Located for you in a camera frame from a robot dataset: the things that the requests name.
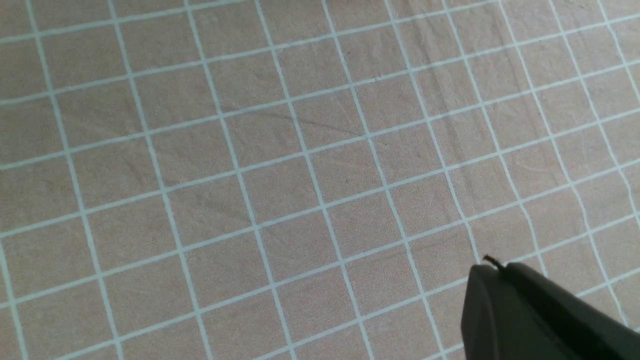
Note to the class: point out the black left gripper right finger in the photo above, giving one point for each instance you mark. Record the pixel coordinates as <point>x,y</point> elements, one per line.
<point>587,332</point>

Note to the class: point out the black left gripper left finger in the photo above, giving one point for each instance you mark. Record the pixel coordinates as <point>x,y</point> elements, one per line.
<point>512,312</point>

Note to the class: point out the pink checkered tablecloth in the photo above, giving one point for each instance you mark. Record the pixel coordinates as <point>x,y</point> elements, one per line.
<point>307,179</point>

